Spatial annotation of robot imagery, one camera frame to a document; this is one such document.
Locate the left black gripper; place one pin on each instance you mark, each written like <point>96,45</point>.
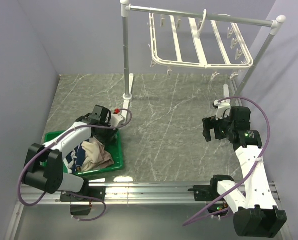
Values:
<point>106,139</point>

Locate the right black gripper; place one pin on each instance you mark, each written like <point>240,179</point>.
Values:
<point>210,123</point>

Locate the taupe beige underwear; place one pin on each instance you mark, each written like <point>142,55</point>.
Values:
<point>98,147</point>

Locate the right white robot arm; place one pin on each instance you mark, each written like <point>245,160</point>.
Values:
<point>255,212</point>

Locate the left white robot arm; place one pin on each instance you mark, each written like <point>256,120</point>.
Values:
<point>44,163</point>

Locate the beige pink underwear pile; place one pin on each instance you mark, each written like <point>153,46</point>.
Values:
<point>95,162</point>

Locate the navy white underwear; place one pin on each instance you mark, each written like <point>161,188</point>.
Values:
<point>75,160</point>

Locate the white clip drying hanger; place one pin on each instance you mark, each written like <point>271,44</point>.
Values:
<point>238,43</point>

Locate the green plastic tray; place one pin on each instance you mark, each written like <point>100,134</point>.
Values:
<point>92,158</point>

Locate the grey white garment rack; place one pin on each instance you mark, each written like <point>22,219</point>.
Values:
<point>238,79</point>

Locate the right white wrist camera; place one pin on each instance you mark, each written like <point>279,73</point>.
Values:
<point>223,109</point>

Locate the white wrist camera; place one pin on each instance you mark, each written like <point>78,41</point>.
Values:
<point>223,109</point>
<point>117,119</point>

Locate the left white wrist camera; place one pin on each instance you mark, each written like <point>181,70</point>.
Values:
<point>117,119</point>

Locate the aluminium rail base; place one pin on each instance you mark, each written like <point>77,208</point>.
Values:
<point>134,211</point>

